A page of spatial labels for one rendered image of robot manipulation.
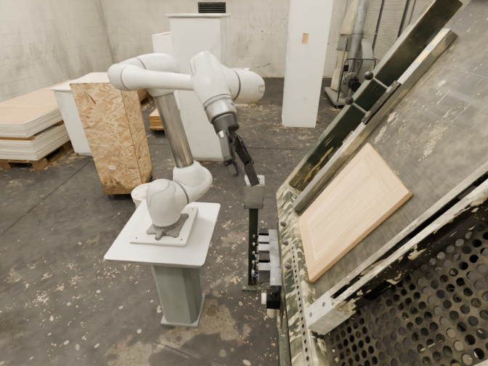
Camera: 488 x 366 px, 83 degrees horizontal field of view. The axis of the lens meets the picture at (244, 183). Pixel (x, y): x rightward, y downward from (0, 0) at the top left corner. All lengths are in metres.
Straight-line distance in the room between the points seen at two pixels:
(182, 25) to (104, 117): 1.34
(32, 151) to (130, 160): 1.67
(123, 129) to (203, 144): 1.24
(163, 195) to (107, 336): 1.13
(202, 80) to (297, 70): 4.12
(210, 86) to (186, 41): 2.67
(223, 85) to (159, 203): 0.76
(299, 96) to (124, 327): 4.14
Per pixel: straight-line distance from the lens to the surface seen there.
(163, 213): 1.44
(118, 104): 2.82
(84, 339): 2.26
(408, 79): 1.31
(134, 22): 10.11
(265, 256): 1.39
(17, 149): 4.53
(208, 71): 0.85
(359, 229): 1.04
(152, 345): 2.08
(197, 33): 3.46
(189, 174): 1.47
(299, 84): 4.97
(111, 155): 3.05
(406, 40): 1.54
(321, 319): 0.97
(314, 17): 4.87
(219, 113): 0.81
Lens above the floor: 1.77
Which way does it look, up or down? 32 degrees down
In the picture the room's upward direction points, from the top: straight up
